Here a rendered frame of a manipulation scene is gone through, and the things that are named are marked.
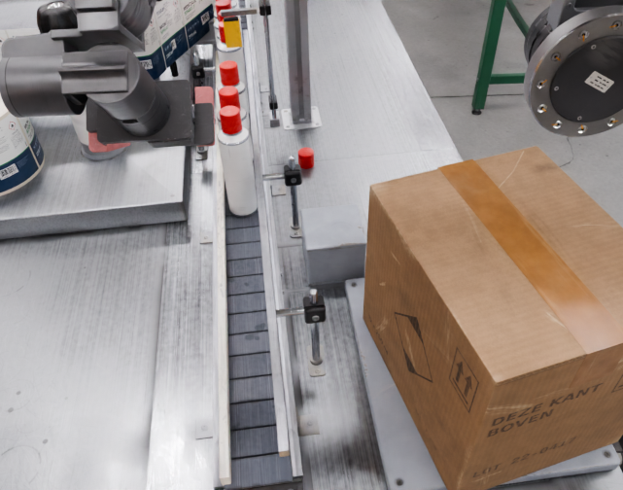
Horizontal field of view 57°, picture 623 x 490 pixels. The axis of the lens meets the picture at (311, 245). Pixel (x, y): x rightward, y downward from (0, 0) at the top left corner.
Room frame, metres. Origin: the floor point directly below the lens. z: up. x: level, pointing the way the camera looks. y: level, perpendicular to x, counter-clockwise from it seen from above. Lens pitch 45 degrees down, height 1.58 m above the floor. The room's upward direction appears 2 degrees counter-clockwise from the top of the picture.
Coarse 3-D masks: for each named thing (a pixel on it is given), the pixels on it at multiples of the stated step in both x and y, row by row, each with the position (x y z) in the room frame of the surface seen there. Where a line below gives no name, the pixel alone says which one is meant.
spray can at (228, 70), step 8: (224, 64) 0.95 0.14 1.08; (232, 64) 0.95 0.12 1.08; (224, 72) 0.94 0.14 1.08; (232, 72) 0.94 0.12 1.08; (224, 80) 0.94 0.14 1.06; (232, 80) 0.94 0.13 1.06; (240, 88) 0.94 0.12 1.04; (240, 96) 0.93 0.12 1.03; (240, 104) 0.93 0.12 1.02; (248, 112) 0.95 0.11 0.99; (248, 120) 0.95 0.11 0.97
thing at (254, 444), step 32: (256, 224) 0.76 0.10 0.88; (256, 256) 0.68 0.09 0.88; (256, 288) 0.61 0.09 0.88; (256, 320) 0.54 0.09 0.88; (256, 352) 0.48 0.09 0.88; (256, 384) 0.43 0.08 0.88; (256, 416) 0.38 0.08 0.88; (256, 448) 0.34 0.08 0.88; (256, 480) 0.30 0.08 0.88; (288, 480) 0.30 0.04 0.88
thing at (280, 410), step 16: (256, 128) 0.93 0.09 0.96; (256, 144) 0.88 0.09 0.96; (256, 160) 0.83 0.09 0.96; (256, 176) 0.79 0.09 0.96; (272, 288) 0.53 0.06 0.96; (272, 304) 0.50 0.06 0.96; (272, 320) 0.48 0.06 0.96; (272, 336) 0.45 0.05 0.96; (272, 352) 0.43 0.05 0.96; (272, 368) 0.40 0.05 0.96; (288, 448) 0.30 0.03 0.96
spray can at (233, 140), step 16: (224, 112) 0.80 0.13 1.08; (224, 128) 0.79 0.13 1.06; (240, 128) 0.79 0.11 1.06; (224, 144) 0.78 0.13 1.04; (240, 144) 0.78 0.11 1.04; (224, 160) 0.78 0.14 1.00; (240, 160) 0.78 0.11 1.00; (240, 176) 0.78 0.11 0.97; (240, 192) 0.78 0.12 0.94; (256, 192) 0.80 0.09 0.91; (240, 208) 0.78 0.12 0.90; (256, 208) 0.79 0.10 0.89
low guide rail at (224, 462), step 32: (224, 192) 0.82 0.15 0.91; (224, 224) 0.72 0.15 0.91; (224, 256) 0.65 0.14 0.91; (224, 288) 0.58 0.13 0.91; (224, 320) 0.52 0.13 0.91; (224, 352) 0.46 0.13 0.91; (224, 384) 0.41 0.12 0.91; (224, 416) 0.37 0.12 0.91; (224, 448) 0.32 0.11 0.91; (224, 480) 0.29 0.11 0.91
